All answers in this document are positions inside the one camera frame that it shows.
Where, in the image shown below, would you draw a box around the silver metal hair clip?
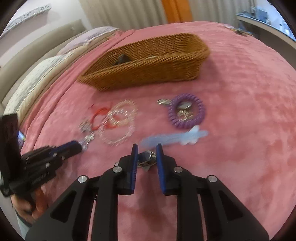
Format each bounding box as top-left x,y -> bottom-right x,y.
137,151 -> 156,172

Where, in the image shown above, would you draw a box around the black smartwatch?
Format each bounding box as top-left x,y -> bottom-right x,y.
116,54 -> 131,65

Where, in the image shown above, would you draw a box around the purple spiral hair tie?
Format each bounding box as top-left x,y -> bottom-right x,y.
167,93 -> 206,129

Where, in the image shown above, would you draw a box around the person's left hand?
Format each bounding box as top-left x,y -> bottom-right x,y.
11,187 -> 48,224

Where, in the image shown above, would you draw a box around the cream patterned pillow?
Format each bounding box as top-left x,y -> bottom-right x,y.
4,51 -> 75,123

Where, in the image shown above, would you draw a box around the light blue hair clip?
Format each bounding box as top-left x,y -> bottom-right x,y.
140,125 -> 209,148

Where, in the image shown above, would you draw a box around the pink bed blanket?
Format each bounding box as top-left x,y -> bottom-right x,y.
22,22 -> 295,237

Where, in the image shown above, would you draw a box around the pink pillow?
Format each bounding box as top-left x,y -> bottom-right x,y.
57,26 -> 119,55

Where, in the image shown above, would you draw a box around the beige bed headboard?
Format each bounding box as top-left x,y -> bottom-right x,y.
1,20 -> 86,100

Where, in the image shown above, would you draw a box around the silver keys charm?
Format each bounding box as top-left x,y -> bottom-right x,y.
157,99 -> 171,106

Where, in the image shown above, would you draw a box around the beige curtain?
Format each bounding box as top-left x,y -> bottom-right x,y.
80,0 -> 256,30

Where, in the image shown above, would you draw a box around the brown wicker basket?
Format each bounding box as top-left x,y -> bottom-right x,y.
78,33 -> 210,91

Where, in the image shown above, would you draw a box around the orange curtain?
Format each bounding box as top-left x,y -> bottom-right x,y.
162,0 -> 193,23

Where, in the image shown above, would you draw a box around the white desk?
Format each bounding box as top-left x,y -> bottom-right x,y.
236,14 -> 296,49

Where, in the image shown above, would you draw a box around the small items on bed edge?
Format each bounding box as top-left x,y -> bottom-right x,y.
223,25 -> 254,37

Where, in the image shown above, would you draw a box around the silver crystal chain bracelet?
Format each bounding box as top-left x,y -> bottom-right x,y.
78,119 -> 96,151

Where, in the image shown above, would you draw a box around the clear bead bracelet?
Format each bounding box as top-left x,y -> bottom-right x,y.
98,110 -> 136,146

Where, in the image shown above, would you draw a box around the red string bracelet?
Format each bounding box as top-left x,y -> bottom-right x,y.
89,106 -> 118,131

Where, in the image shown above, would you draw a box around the peach bead bracelet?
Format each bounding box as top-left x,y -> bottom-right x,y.
110,99 -> 139,127

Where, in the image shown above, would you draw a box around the white wall shelf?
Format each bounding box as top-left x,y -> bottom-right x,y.
1,4 -> 52,39

